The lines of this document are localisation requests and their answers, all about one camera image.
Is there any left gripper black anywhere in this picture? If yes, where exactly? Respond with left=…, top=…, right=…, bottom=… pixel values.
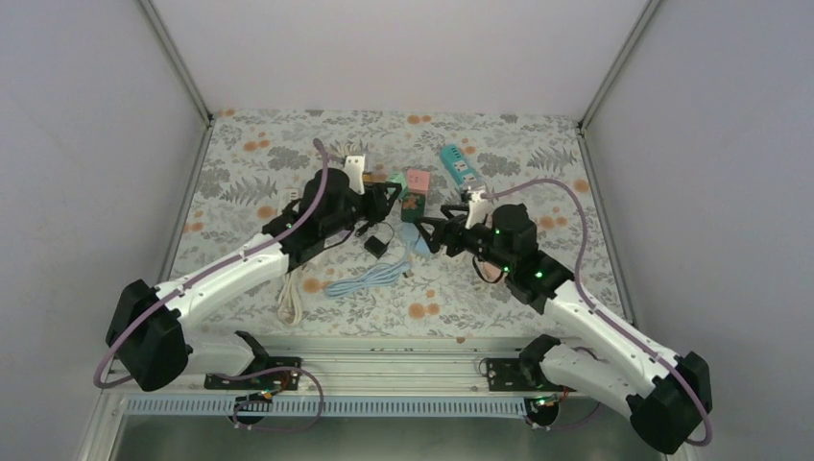
left=322, top=182, right=401, bottom=239

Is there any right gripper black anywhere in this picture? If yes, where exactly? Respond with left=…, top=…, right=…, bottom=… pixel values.
left=413, top=206, right=513, bottom=274

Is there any dark green cube socket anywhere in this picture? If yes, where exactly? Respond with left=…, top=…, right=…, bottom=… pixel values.
left=400, top=192, right=426, bottom=223

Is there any pink cube power socket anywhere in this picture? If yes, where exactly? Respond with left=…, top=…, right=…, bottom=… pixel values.
left=405, top=169, right=431, bottom=195

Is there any pink round power socket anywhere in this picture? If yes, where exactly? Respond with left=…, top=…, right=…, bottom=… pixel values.
left=473, top=257, right=504, bottom=284

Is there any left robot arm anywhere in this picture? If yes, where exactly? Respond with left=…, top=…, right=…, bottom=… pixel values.
left=105, top=168, right=402, bottom=392

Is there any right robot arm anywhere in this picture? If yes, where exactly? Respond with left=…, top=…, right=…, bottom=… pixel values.
left=416, top=205, right=711, bottom=454

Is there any light blue power strip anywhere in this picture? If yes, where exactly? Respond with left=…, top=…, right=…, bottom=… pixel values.
left=401, top=222, right=432, bottom=257

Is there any teal power strip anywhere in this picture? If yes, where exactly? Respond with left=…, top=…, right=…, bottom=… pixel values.
left=440, top=144, right=486, bottom=191

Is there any floral table cloth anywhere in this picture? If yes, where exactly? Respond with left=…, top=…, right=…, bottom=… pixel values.
left=172, top=109, right=624, bottom=338

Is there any white power strip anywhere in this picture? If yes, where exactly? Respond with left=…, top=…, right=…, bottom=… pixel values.
left=281, top=188, right=300, bottom=207

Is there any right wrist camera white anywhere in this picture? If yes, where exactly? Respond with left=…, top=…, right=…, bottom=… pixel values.
left=461, top=187, right=491, bottom=230

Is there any black charger with cable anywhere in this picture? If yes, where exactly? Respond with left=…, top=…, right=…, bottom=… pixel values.
left=355, top=221, right=395, bottom=259

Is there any white coiled cable back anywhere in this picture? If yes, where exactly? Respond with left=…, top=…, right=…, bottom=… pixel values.
left=330, top=139, right=371, bottom=160

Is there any white coiled cable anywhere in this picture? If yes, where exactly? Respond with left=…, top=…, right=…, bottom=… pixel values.
left=276, top=270, right=305, bottom=327
left=330, top=139, right=371, bottom=160

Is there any light blue coiled cable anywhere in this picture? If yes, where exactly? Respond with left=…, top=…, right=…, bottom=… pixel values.
left=323, top=238, right=415, bottom=301

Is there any white coiled cable front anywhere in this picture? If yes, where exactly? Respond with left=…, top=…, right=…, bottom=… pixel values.
left=276, top=270, right=305, bottom=327

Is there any aluminium rail frame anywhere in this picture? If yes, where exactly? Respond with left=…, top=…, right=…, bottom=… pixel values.
left=105, top=335, right=676, bottom=399

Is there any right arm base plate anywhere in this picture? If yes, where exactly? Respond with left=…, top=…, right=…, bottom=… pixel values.
left=478, top=358, right=562, bottom=392

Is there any light blue cable duct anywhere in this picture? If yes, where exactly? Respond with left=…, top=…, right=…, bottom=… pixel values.
left=124, top=395, right=527, bottom=419

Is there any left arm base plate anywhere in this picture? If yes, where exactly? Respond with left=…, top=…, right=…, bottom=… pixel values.
left=203, top=355, right=302, bottom=393

